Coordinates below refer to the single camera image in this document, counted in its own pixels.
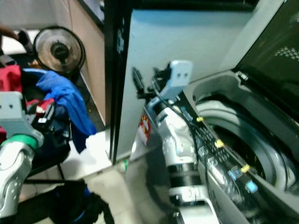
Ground grey slide sandal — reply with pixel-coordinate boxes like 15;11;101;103
0;55;16;67
17;30;34;54

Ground wooden counter cabinet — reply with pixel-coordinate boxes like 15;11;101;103
67;0;107;123

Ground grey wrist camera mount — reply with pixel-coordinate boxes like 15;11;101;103
0;91;34;138
161;60;193;101

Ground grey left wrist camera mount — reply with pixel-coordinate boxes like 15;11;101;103
0;91;34;138

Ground green bottle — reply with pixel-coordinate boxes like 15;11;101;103
119;159;129;173

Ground black stool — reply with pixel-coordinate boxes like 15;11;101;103
28;135;73;183

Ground blue garment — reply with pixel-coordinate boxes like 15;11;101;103
23;68;98;154

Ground red garment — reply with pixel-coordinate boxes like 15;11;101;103
0;64;57;140

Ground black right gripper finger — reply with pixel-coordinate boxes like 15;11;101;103
150;68;164;93
131;67;146;99

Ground dark washing machine lid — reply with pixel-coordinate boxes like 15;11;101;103
234;0;299;96

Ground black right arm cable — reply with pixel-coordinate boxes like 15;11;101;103
150;75;206;140

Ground tall grey black-edged cabinet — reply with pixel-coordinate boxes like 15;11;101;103
104;0;285;164

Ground red white warning sticker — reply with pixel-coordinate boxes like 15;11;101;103
138;115;153;144

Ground grey top-load washing machine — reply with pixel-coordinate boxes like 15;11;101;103
124;70;299;224

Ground black bag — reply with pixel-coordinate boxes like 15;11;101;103
48;181;116;224

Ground black round floor fan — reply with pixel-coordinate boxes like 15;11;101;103
33;26;86;77

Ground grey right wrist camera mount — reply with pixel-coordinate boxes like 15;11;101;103
161;60;193;101

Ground person bare leg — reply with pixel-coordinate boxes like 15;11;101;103
0;26;26;45

